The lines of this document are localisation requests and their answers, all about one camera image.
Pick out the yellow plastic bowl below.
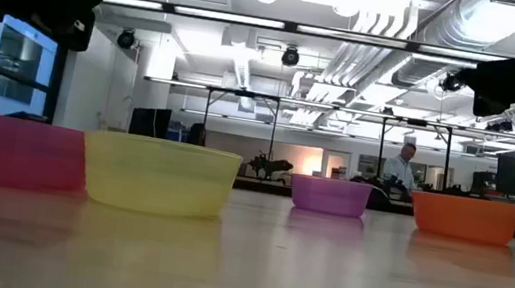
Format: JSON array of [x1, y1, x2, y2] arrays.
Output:
[[74, 127, 245, 226]]

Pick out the small black computer monitor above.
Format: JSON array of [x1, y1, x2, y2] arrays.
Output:
[[470, 168, 499, 198]]

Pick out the black metal workstation frame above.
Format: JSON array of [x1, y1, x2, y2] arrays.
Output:
[[373, 113, 456, 192], [197, 84, 283, 162]]

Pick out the silver ventilation duct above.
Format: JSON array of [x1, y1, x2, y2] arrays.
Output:
[[389, 0, 515, 104]]

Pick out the black window frame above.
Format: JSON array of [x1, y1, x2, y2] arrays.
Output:
[[0, 14, 73, 126]]

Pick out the pink plastic bowl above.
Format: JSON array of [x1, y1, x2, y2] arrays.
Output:
[[0, 115, 95, 199]]

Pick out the black hanging spotlight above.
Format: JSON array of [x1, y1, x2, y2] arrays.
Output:
[[280, 45, 302, 69], [439, 71, 465, 96], [114, 26, 139, 52]]

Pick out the purple plastic bowl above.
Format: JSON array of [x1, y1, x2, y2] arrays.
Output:
[[286, 171, 375, 221]]

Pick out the person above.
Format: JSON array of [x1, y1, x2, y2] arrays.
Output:
[[379, 139, 424, 193]]

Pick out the black overhead frame beam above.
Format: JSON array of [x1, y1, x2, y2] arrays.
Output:
[[49, 0, 515, 68]]

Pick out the orange plastic bowl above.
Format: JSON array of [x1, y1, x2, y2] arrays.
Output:
[[405, 188, 515, 250]]

